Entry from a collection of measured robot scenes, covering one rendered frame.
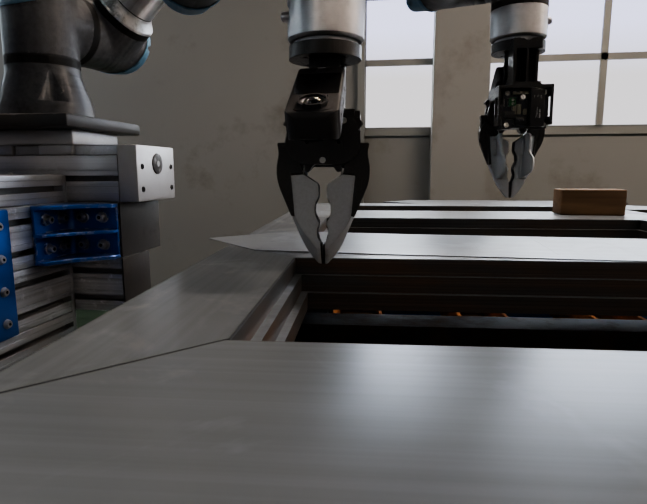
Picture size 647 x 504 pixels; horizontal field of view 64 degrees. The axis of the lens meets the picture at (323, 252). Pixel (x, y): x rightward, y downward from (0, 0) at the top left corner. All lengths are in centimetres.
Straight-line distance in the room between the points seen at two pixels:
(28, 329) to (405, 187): 264
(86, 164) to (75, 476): 77
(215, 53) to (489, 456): 341
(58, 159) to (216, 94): 259
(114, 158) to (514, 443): 78
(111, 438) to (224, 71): 333
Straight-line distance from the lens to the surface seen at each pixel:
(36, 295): 89
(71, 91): 99
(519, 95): 77
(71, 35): 102
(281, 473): 17
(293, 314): 45
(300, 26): 52
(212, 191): 347
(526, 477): 18
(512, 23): 79
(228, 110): 344
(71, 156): 93
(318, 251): 52
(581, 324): 69
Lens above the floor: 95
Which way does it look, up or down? 9 degrees down
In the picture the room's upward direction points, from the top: straight up
